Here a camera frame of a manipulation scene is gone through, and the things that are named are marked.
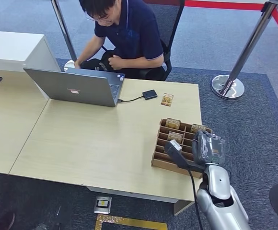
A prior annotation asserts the red barrier belt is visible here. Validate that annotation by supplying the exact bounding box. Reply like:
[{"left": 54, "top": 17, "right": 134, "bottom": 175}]
[{"left": 144, "top": 0, "right": 278, "bottom": 47}]

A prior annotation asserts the black external drive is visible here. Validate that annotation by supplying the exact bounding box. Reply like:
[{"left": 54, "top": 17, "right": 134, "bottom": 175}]
[{"left": 142, "top": 89, "right": 158, "bottom": 101}]

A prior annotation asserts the white cabinet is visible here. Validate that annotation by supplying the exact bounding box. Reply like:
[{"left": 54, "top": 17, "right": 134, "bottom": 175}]
[{"left": 0, "top": 30, "right": 61, "bottom": 73}]

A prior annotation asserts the wooden slotted card holder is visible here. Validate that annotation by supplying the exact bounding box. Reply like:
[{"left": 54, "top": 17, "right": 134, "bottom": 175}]
[{"left": 150, "top": 118, "right": 213, "bottom": 179}]

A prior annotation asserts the chrome stanchion post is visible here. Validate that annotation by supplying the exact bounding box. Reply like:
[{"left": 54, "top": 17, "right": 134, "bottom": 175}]
[
  {"left": 211, "top": 0, "right": 278, "bottom": 100},
  {"left": 51, "top": 0, "right": 82, "bottom": 72}
]

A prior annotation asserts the yellow floor marking tape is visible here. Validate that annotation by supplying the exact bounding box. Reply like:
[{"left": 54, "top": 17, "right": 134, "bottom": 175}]
[{"left": 94, "top": 214, "right": 168, "bottom": 230}]

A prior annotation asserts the metal floor socket box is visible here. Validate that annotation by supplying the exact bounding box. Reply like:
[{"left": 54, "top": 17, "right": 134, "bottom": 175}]
[{"left": 94, "top": 195, "right": 113, "bottom": 215}]

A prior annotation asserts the thin black drive cable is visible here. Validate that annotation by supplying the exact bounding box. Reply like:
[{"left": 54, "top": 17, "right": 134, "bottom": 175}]
[{"left": 117, "top": 95, "right": 145, "bottom": 104}]

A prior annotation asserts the person's left hand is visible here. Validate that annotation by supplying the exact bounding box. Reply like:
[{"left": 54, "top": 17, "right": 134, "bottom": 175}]
[{"left": 108, "top": 54, "right": 125, "bottom": 71}]

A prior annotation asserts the black shoe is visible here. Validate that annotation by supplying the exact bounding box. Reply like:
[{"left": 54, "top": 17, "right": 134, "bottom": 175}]
[{"left": 0, "top": 211, "right": 16, "bottom": 230}]

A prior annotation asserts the person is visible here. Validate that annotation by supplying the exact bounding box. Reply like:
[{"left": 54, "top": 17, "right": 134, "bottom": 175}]
[{"left": 73, "top": 0, "right": 165, "bottom": 81}]

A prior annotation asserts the black wrist camera with white box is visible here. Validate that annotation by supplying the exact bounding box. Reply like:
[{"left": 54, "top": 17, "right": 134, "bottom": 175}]
[{"left": 164, "top": 139, "right": 205, "bottom": 174}]

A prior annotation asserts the grey laptop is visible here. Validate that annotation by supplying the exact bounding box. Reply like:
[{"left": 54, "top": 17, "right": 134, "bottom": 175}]
[{"left": 23, "top": 67, "right": 126, "bottom": 108}]

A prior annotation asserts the brown patterned card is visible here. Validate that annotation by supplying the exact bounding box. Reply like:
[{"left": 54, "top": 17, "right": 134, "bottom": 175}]
[
  {"left": 166, "top": 131, "right": 184, "bottom": 144},
  {"left": 160, "top": 92, "right": 174, "bottom": 107},
  {"left": 190, "top": 123, "right": 208, "bottom": 134},
  {"left": 165, "top": 117, "right": 181, "bottom": 130}
]

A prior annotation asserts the black office chair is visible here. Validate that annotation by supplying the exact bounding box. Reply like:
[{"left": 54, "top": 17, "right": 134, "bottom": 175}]
[{"left": 101, "top": 0, "right": 185, "bottom": 81}]

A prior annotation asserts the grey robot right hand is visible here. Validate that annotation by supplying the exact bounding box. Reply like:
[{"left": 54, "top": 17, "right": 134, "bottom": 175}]
[{"left": 191, "top": 130, "right": 226, "bottom": 166}]

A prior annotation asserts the black camera cable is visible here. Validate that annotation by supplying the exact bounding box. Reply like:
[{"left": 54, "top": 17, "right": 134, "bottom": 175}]
[{"left": 187, "top": 168, "right": 204, "bottom": 230}]

